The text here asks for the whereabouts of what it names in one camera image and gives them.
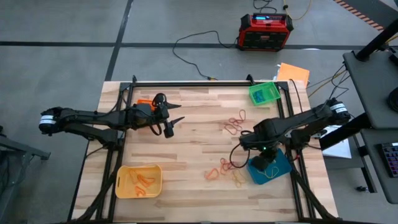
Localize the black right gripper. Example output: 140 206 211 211
244 138 280 171

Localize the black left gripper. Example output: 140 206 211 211
129 92 186 139

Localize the yellow rubber band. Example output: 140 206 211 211
231 169 247 189
264 166 280 180

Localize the dark red rubber band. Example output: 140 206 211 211
228 109 247 125
220 157 238 171

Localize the blue plastic basket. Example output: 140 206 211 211
247 148 293 185

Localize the orange plastic basket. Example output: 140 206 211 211
136 98 156 113

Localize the green plastic basket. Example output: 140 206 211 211
248 81 282 106

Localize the white paper sheet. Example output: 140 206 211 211
322 124 352 159

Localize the orange paper sheet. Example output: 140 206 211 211
276 62 311 88

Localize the yellow plastic basket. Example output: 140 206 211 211
114 164 164 199

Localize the red portable power station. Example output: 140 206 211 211
236 12 295 52

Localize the large grey desk top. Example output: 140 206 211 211
343 49 398 130

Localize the black computer keyboard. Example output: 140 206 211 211
377 142 398 179

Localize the grey desk with keyboard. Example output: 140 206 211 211
360 128 398 205

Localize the black round object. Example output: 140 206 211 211
387 93 398 113

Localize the grey metal stand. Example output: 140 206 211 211
0 126 52 224

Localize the black desk pole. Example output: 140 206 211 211
355 17 398 62

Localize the hazard striped floor strip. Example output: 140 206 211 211
333 0 385 31

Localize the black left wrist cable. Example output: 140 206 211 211
148 93 165 137

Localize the black power cable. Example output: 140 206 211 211
289 78 303 111

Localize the black desk frame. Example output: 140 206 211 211
319 112 377 194

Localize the black base cable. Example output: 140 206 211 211
83 146 105 160

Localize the yellow desk cable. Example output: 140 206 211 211
307 68 348 99

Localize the black desk cable bundle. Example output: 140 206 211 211
306 63 357 103

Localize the yellow floor cable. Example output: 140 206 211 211
282 0 312 21

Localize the black looped floor cable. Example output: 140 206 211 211
252 0 278 14

